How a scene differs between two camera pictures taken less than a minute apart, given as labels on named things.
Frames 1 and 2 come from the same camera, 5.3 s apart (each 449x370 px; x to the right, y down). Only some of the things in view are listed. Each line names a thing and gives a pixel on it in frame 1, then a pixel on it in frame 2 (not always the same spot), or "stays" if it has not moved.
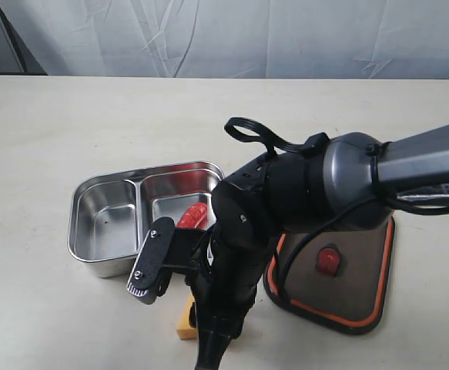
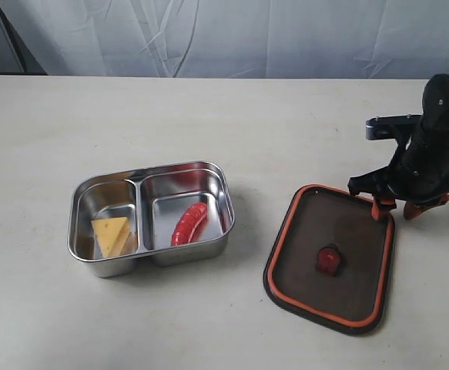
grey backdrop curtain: x=320 y=39 stays
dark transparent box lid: x=340 y=277 stays
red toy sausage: x=196 y=216 stays
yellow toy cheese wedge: x=185 y=331 -> x=112 y=234
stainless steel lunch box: x=110 y=213 stays
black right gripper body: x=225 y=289 -> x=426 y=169
